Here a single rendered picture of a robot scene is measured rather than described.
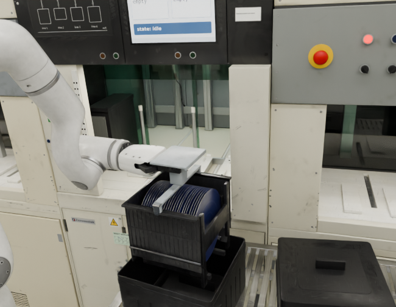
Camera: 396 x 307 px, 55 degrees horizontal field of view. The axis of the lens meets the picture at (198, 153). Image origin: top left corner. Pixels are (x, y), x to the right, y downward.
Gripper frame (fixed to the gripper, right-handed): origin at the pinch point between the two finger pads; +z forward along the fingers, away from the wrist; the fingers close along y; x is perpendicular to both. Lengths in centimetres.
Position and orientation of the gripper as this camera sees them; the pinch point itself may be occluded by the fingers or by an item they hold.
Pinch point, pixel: (177, 162)
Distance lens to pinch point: 95.9
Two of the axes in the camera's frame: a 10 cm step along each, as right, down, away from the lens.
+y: -4.1, 3.7, -8.4
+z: 9.1, 1.1, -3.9
